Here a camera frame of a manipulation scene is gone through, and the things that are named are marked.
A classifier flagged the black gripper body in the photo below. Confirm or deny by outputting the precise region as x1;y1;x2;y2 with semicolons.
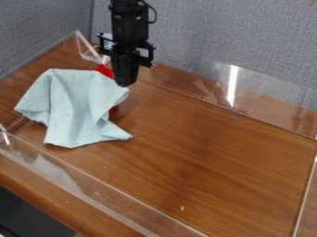
97;32;157;68

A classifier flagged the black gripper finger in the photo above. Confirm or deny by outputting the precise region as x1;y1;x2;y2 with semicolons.
127;58;139;86
110;53;127;87

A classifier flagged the light blue cloth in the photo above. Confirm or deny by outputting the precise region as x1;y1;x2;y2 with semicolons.
15;69;133;148

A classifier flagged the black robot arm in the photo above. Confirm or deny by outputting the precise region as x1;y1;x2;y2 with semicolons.
98;0;158;87

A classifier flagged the red object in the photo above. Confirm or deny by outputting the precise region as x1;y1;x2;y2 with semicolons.
93;65;118;115

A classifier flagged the clear acrylic back barrier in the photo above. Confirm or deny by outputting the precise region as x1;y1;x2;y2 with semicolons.
115;49;317;140

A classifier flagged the clear acrylic barrier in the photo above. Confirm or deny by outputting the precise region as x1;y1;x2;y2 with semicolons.
292;155;317;237
115;49;317;140
0;124;208;237

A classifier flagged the clear acrylic front barrier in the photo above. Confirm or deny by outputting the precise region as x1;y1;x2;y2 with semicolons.
0;124;208;237

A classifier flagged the clear acrylic right barrier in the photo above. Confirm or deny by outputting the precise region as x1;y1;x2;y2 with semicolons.
292;155;317;237

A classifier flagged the clear acrylic corner bracket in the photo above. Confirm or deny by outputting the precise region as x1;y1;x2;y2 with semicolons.
75;31;110;65

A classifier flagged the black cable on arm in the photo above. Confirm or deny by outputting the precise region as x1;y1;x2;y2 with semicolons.
142;0;160;24

